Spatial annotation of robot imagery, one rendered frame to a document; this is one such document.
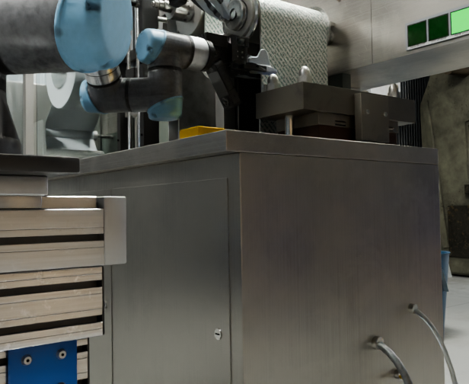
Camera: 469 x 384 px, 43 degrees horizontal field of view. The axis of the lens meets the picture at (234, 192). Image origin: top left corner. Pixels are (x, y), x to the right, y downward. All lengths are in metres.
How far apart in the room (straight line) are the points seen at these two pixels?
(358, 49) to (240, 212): 0.77
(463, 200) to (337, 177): 5.71
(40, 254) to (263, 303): 0.50
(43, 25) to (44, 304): 0.33
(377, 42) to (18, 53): 1.12
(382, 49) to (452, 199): 5.45
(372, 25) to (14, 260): 1.21
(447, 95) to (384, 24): 5.52
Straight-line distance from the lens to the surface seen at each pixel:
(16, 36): 0.73
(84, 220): 0.78
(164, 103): 1.28
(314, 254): 1.21
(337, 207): 1.25
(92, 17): 0.70
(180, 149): 1.19
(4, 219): 0.74
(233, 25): 1.55
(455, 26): 1.52
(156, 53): 1.29
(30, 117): 2.27
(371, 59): 1.66
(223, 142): 1.07
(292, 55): 1.58
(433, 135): 7.22
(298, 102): 1.30
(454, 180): 7.01
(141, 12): 1.74
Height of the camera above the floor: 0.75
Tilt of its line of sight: 2 degrees up
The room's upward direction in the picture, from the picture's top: 1 degrees counter-clockwise
